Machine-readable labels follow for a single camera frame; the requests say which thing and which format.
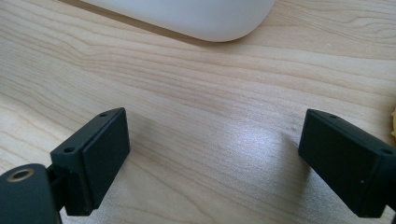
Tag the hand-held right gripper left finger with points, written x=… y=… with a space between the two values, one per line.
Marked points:
x=93 y=161

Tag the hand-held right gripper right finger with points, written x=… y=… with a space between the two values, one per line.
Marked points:
x=345 y=161

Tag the yellow object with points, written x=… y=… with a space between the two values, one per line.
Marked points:
x=393 y=123

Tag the white plate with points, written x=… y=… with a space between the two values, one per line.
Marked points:
x=199 y=17

